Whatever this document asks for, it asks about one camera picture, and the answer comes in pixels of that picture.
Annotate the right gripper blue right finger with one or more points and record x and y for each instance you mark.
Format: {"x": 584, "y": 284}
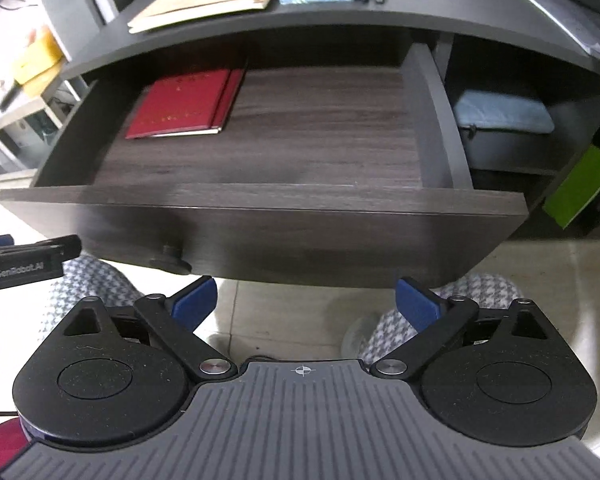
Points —
{"x": 418, "y": 305}

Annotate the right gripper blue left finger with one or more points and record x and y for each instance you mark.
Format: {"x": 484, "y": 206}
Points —
{"x": 191, "y": 305}

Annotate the drawer dark wood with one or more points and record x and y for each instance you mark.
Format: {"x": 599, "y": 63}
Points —
{"x": 351, "y": 176}

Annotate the dark red booklet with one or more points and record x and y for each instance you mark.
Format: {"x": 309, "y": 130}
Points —
{"x": 186, "y": 104}

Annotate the dark wooden drawer cabinet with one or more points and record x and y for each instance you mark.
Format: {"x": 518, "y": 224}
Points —
{"x": 547, "y": 50}

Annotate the houndstooth trouser right leg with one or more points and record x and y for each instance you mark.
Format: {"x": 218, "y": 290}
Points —
{"x": 374, "y": 336}

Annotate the houndstooth trouser leg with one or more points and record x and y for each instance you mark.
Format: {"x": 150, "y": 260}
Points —
{"x": 83, "y": 277}
{"x": 374, "y": 336}

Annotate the houndstooth trouser left leg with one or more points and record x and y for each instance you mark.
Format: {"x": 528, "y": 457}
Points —
{"x": 83, "y": 277}

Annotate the glass tv stand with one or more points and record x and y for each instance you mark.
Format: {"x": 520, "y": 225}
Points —
{"x": 31, "y": 117}

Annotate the green paper bag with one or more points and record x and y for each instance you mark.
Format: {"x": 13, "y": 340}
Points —
{"x": 577, "y": 191}

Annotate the grey blue folded cushion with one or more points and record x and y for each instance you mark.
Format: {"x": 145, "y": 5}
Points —
{"x": 493, "y": 111}

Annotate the yellow plastic basket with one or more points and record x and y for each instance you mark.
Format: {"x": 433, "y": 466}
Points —
{"x": 39, "y": 62}

